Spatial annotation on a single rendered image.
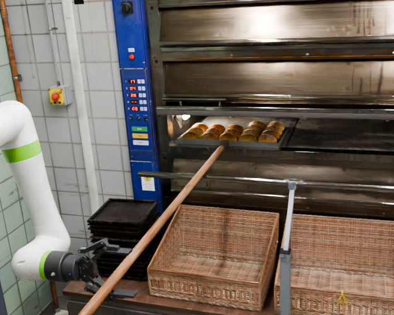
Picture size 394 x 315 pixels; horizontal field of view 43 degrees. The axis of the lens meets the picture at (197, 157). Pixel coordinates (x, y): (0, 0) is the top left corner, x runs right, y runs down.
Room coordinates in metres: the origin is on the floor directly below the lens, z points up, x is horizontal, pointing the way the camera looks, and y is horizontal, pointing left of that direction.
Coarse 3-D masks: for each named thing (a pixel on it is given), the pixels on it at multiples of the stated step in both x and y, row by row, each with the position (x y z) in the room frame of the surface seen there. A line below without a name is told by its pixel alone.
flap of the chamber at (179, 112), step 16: (160, 112) 2.42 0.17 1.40; (176, 112) 2.39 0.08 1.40; (192, 112) 2.37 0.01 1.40; (208, 112) 2.34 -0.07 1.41; (224, 112) 2.32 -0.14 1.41; (240, 112) 2.29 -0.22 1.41; (256, 112) 2.27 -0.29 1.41; (272, 112) 2.24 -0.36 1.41; (288, 112) 2.22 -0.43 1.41; (304, 112) 2.20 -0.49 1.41; (320, 112) 2.18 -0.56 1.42
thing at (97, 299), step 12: (216, 156) 2.30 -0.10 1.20; (204, 168) 2.13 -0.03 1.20; (192, 180) 2.00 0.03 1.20; (180, 192) 1.88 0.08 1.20; (168, 216) 1.70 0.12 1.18; (156, 228) 1.60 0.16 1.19; (144, 240) 1.52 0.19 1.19; (132, 252) 1.44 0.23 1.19; (120, 264) 1.37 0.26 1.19; (120, 276) 1.32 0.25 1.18; (108, 288) 1.26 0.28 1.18; (96, 300) 1.20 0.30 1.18; (84, 312) 1.15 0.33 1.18
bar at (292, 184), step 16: (144, 176) 2.21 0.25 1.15; (160, 176) 2.18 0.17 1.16; (176, 176) 2.16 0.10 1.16; (192, 176) 2.14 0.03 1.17; (208, 176) 2.11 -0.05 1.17; (224, 176) 2.09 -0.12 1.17; (240, 176) 2.08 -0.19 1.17; (288, 208) 1.93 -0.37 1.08; (288, 224) 1.87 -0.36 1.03; (288, 240) 1.83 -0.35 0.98; (288, 256) 1.77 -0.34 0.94; (288, 272) 1.77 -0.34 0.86; (288, 288) 1.77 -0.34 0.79; (288, 304) 1.77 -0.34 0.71
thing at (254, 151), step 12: (180, 144) 2.58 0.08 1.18; (192, 144) 2.57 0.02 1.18; (252, 156) 2.43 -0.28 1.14; (264, 156) 2.41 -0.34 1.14; (276, 156) 2.38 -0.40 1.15; (288, 156) 2.37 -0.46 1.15; (300, 156) 2.35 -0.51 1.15; (312, 156) 2.33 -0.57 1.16; (324, 156) 2.31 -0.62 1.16; (336, 156) 2.29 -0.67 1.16; (348, 156) 2.27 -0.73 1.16; (360, 156) 2.26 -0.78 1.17; (372, 156) 2.24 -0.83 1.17; (384, 156) 2.22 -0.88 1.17
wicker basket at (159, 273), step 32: (192, 224) 2.48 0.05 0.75; (224, 224) 2.42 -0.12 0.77; (256, 224) 2.37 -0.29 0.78; (160, 256) 2.23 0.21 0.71; (192, 256) 2.42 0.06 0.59; (256, 256) 2.32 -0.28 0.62; (160, 288) 2.08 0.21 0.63; (192, 288) 2.12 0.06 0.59; (224, 288) 1.97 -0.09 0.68; (256, 288) 2.08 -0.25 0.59
